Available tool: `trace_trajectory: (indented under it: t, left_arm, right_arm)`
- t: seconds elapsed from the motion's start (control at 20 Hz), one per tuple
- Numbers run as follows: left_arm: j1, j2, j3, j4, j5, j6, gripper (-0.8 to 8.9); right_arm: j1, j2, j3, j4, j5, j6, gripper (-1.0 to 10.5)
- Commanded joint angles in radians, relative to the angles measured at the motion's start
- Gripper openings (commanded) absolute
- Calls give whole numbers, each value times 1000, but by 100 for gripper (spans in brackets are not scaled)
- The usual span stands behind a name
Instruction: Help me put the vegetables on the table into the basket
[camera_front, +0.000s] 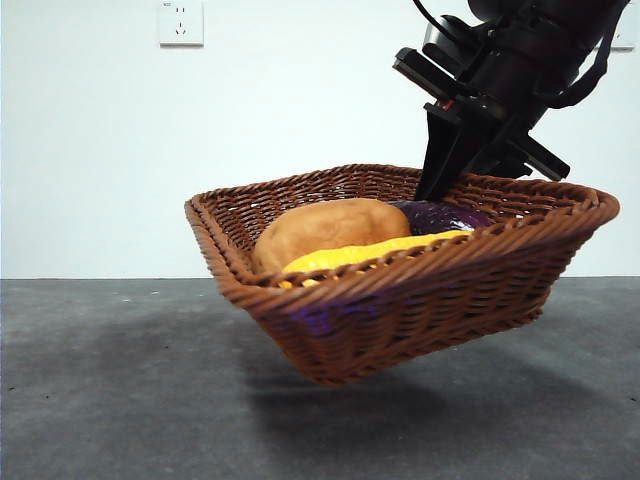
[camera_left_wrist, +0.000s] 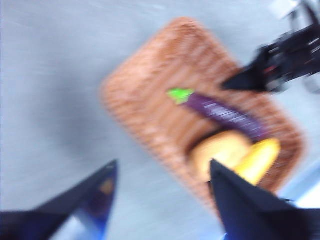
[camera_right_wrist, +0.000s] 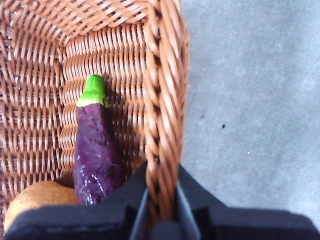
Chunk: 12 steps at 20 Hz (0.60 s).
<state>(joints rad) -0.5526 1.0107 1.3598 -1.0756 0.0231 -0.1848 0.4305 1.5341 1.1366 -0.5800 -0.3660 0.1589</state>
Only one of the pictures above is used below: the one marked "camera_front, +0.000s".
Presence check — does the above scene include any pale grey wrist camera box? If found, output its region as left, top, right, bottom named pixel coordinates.
left=422, top=14, right=472, bottom=60

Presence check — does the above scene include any purple eggplant with green stem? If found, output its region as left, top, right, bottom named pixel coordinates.
left=387, top=199, right=494, bottom=237

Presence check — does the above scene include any thin black cable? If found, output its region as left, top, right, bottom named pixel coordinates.
left=411, top=0, right=459, bottom=36

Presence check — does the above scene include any thick black braided cable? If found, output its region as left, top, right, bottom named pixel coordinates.
left=533, top=24, right=615, bottom=111

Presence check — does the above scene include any brown woven wicker basket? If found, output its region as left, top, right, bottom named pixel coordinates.
left=183, top=163, right=621, bottom=387

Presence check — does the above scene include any brown potato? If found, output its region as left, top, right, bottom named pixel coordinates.
left=250, top=197, right=412, bottom=275

